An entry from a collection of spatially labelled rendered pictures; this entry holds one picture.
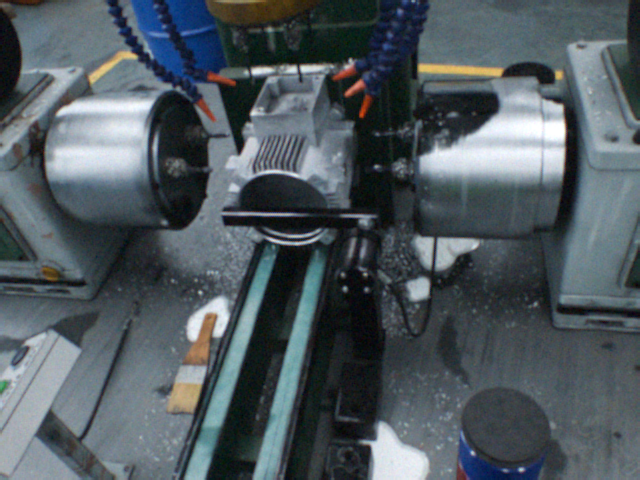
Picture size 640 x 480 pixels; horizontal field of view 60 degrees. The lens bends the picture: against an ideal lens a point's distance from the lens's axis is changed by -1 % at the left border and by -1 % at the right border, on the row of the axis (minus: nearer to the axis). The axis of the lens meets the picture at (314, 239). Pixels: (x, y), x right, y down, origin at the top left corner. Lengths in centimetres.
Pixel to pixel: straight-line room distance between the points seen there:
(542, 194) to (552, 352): 28
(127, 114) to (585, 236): 72
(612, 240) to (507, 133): 21
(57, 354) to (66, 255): 39
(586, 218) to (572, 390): 27
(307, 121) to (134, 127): 28
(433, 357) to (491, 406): 53
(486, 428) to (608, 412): 53
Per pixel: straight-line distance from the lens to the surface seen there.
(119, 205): 98
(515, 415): 43
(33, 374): 75
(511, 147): 80
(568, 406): 93
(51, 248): 114
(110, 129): 97
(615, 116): 82
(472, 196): 81
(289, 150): 86
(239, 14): 79
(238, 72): 103
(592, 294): 95
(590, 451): 90
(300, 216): 86
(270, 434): 77
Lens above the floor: 159
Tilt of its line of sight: 44 degrees down
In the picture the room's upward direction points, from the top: 11 degrees counter-clockwise
